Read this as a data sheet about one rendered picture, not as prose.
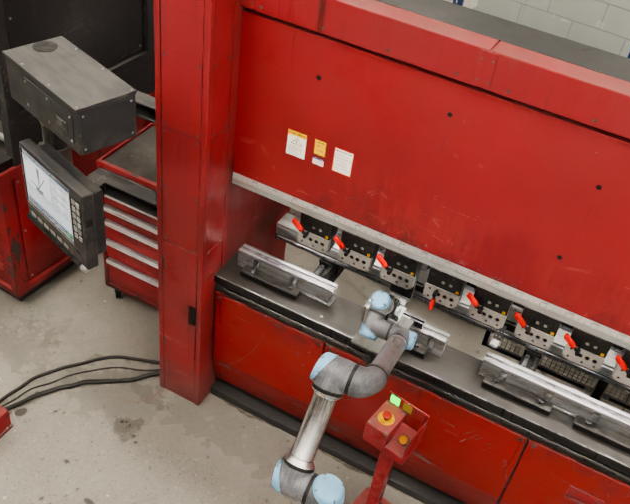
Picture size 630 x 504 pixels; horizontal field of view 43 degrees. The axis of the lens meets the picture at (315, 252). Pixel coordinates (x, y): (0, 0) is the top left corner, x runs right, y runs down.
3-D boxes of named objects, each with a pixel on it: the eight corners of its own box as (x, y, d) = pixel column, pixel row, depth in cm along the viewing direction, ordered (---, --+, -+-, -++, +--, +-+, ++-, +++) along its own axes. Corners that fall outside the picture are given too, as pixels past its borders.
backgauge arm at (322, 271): (299, 300, 384) (303, 279, 375) (356, 232, 429) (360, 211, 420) (314, 306, 382) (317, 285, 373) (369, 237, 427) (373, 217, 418)
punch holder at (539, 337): (512, 335, 320) (524, 306, 309) (518, 323, 326) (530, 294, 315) (548, 351, 316) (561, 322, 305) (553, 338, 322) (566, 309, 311)
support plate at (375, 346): (350, 342, 332) (350, 340, 332) (376, 305, 351) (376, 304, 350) (389, 360, 327) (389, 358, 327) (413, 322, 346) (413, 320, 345)
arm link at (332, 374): (301, 510, 278) (356, 366, 273) (263, 491, 281) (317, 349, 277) (310, 500, 289) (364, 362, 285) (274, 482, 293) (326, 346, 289)
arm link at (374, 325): (382, 343, 308) (393, 317, 310) (356, 332, 311) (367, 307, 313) (384, 345, 316) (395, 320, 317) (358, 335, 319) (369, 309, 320)
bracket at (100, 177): (64, 204, 355) (62, 192, 351) (99, 179, 373) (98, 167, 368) (136, 238, 344) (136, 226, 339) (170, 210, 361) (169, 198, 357)
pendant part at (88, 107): (27, 227, 347) (0, 49, 292) (77, 207, 361) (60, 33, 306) (92, 291, 322) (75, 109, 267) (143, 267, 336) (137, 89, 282)
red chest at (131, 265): (104, 301, 471) (94, 161, 407) (156, 255, 507) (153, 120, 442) (174, 335, 457) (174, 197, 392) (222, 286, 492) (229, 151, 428)
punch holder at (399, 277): (378, 277, 337) (385, 248, 327) (386, 266, 343) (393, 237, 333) (410, 291, 333) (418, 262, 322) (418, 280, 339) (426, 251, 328)
